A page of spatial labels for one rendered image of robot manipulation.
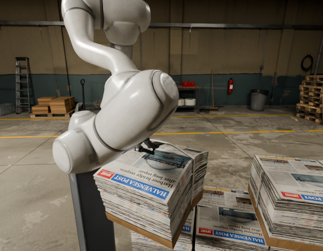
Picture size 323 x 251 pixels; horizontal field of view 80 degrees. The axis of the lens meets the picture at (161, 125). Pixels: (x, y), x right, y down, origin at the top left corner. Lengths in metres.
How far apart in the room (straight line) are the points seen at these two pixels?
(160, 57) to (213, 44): 1.92
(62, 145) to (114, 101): 0.13
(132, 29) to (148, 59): 6.45
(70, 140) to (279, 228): 0.80
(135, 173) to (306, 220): 0.64
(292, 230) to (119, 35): 0.99
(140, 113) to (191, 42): 7.20
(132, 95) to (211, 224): 0.79
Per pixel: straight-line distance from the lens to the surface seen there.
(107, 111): 0.37
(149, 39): 7.35
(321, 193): 0.94
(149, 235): 0.75
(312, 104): 7.31
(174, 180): 0.62
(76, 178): 1.15
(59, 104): 6.89
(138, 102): 0.32
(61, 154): 0.43
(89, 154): 0.42
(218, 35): 7.78
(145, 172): 0.66
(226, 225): 1.01
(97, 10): 0.82
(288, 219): 0.92
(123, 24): 0.84
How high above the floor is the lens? 1.50
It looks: 16 degrees down
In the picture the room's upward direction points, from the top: straight up
